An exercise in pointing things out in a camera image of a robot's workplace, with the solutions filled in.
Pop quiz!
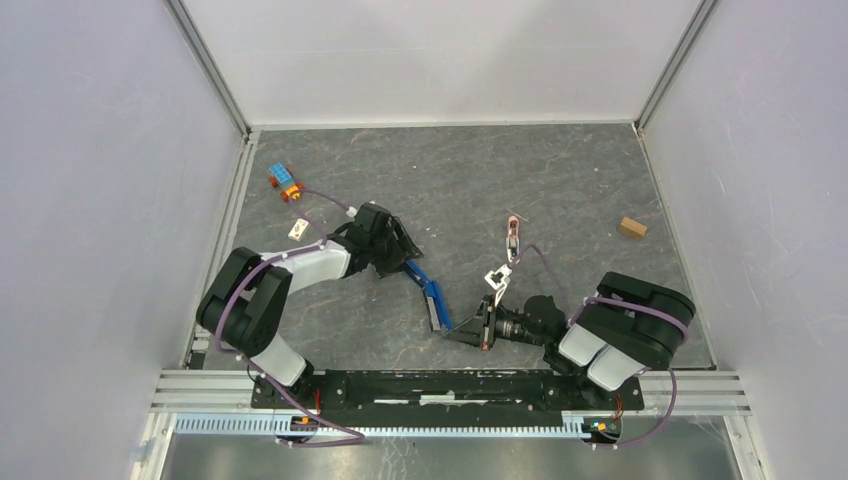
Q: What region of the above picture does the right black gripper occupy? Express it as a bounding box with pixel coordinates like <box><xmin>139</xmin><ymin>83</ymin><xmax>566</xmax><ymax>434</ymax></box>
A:
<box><xmin>444</xmin><ymin>295</ymin><xmax>549</xmax><ymax>352</ymax></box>

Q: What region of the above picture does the blue stapler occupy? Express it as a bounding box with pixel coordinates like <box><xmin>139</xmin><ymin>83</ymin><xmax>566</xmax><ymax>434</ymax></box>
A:
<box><xmin>403</xmin><ymin>260</ymin><xmax>453</xmax><ymax>334</ymax></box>

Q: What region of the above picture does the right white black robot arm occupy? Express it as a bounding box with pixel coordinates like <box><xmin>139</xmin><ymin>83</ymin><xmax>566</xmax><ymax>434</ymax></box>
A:
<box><xmin>445</xmin><ymin>272</ymin><xmax>696</xmax><ymax>408</ymax></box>

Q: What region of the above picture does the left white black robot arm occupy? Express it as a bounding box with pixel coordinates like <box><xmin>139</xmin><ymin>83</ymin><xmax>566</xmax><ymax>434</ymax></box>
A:
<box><xmin>195</xmin><ymin>203</ymin><xmax>423</xmax><ymax>408</ymax></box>

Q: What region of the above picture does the colourful toy brick car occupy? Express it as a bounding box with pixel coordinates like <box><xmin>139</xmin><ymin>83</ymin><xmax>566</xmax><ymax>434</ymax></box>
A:
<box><xmin>268</xmin><ymin>163</ymin><xmax>304</xmax><ymax>203</ymax></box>

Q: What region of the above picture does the small wooden block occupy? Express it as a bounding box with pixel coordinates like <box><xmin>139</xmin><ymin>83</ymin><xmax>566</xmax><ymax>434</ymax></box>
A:
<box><xmin>617</xmin><ymin>217</ymin><xmax>648</xmax><ymax>240</ymax></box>

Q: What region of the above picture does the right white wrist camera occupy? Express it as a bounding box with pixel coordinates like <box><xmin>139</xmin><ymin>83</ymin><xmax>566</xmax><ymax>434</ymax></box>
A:
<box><xmin>484</xmin><ymin>264</ymin><xmax>512</xmax><ymax>307</ymax></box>

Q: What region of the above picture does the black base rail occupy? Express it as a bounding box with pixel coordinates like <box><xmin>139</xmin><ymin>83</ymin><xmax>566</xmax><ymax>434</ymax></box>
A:
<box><xmin>290</xmin><ymin>368</ymin><xmax>645</xmax><ymax>429</ymax></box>

